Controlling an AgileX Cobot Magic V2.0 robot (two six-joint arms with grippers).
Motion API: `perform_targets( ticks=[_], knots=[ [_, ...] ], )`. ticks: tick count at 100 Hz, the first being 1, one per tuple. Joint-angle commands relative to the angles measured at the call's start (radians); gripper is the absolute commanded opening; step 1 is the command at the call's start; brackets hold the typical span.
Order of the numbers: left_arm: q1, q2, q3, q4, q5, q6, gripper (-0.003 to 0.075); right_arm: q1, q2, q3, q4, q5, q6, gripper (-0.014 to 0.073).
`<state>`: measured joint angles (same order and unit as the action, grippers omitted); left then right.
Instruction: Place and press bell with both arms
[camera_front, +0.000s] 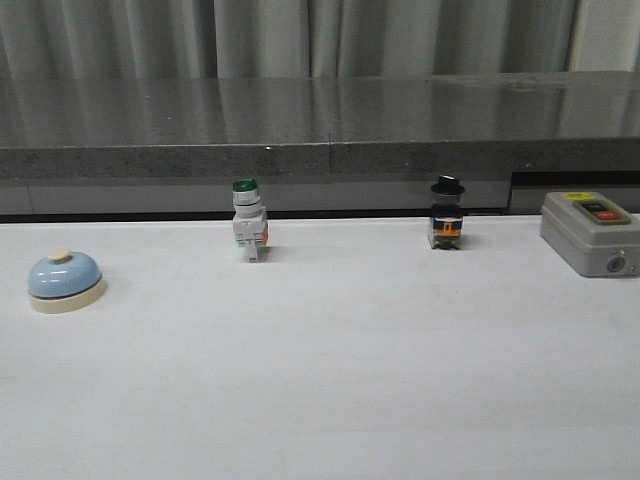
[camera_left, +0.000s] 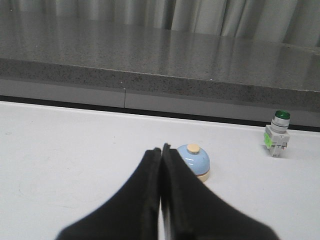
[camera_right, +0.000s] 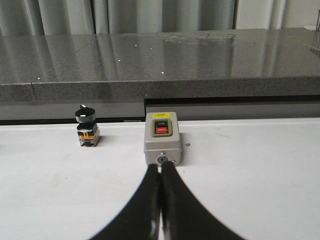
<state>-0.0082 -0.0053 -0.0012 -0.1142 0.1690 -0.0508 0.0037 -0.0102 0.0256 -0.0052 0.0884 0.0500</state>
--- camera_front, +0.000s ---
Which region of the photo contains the grey curtain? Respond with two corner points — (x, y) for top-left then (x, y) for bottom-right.
(1, 1), (639, 80)

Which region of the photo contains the grey push button box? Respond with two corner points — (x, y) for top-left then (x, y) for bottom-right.
(540, 191), (639, 278)

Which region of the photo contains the blue and cream call bell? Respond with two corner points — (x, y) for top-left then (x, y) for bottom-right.
(27, 248), (107, 314)

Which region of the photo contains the green pushbutton switch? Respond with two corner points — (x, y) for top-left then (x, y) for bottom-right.
(232, 178), (269, 262)

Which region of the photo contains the black selector switch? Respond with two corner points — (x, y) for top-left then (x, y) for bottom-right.
(428, 175), (465, 250)

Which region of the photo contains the grey stone counter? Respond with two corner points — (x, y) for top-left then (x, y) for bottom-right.
(1, 72), (639, 217)

